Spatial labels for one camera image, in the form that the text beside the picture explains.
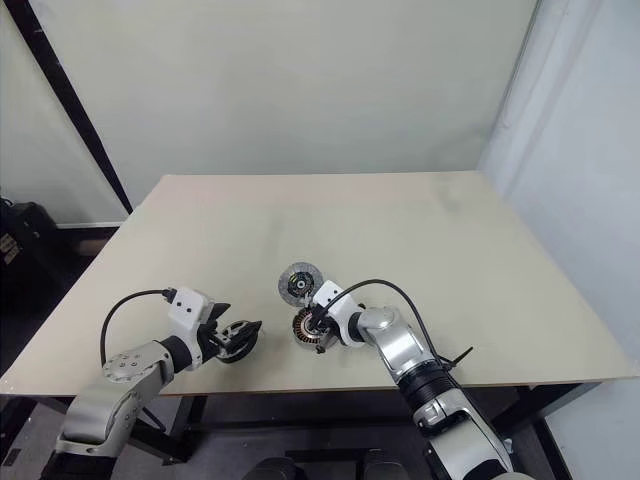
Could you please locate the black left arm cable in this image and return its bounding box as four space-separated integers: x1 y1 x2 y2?
98 286 177 364

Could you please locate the black diagonal pole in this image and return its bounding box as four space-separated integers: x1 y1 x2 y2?
0 0 134 215

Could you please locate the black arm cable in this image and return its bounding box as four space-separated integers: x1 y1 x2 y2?
98 286 177 364
312 278 444 369

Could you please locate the spoked copper-wound rotor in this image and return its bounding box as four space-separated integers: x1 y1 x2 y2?
291 307 326 347

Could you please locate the dark rounded shape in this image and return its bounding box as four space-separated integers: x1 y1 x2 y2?
363 449 417 480
249 455 301 480

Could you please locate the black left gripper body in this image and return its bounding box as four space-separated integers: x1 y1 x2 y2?
197 318 237 363

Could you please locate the black zip tie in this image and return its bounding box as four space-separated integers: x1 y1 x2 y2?
438 346 474 372

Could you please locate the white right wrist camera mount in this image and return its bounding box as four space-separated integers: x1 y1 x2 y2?
312 280 367 351

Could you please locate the black metal table frame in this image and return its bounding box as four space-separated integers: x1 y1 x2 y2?
29 382 640 464

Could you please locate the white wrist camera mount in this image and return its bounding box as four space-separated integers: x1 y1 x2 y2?
312 280 367 351
167 286 217 362

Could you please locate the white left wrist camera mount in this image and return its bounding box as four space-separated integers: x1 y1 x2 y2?
167 286 217 362

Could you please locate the round grey motor lid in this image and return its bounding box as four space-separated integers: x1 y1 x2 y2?
276 263 326 306

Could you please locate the black equipment case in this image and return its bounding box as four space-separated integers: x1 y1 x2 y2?
0 197 76 321

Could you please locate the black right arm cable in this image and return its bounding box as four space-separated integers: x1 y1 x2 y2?
312 278 444 369

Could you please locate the round grey motor housing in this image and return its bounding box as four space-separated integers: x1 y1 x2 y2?
215 319 257 367

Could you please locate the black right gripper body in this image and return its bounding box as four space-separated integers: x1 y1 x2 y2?
319 319 351 352

